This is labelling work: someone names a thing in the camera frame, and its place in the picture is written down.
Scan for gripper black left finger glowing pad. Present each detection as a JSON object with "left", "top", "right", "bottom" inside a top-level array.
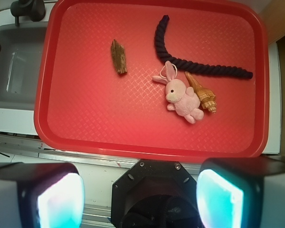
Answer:
[{"left": 0, "top": 162, "right": 85, "bottom": 228}]

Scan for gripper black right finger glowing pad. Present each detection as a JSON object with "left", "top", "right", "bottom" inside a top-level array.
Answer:
[{"left": 196, "top": 157, "right": 285, "bottom": 228}]

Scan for brown wood chip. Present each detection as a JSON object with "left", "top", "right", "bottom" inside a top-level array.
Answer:
[{"left": 111, "top": 39, "right": 127, "bottom": 75}]

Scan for tan spiral seashell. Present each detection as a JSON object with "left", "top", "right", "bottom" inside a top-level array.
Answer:
[{"left": 185, "top": 71, "right": 217, "bottom": 114}]

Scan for red plastic tray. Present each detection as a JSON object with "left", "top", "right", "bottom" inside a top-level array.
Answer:
[{"left": 34, "top": 0, "right": 269, "bottom": 163}]

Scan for pink plush bunny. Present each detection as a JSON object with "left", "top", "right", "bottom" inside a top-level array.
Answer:
[{"left": 152, "top": 61, "right": 204, "bottom": 124}]

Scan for grey toy sink basin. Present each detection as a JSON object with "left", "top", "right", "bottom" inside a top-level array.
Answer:
[{"left": 0, "top": 3, "right": 54, "bottom": 135}]

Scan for dark grey toy faucet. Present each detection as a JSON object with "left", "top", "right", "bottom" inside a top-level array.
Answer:
[{"left": 10, "top": 0, "right": 46, "bottom": 27}]

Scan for black octagonal wrist mount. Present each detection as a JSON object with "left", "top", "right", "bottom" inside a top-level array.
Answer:
[{"left": 111, "top": 160, "right": 203, "bottom": 228}]

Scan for dark purple rope piece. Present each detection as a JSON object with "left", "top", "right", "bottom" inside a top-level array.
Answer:
[{"left": 154, "top": 15, "right": 254, "bottom": 80}]

